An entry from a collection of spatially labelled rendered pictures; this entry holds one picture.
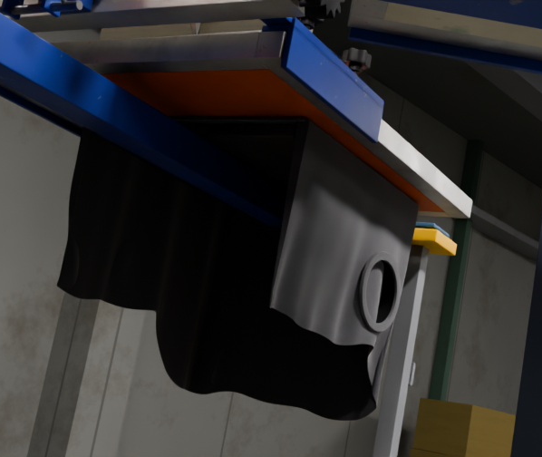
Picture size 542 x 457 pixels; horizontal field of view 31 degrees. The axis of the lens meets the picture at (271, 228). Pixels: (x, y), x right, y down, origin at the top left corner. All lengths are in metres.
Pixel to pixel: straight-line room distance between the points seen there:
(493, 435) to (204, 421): 2.03
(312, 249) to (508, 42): 0.54
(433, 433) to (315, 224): 5.26
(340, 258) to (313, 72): 0.40
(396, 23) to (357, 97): 0.35
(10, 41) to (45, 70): 0.07
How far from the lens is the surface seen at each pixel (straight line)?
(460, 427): 6.61
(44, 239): 4.96
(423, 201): 1.89
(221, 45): 1.35
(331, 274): 1.61
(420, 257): 2.15
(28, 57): 1.31
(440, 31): 1.14
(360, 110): 1.47
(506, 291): 8.55
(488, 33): 1.13
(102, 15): 1.40
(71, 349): 4.90
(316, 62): 1.36
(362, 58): 1.50
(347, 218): 1.63
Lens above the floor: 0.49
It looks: 11 degrees up
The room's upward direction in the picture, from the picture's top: 11 degrees clockwise
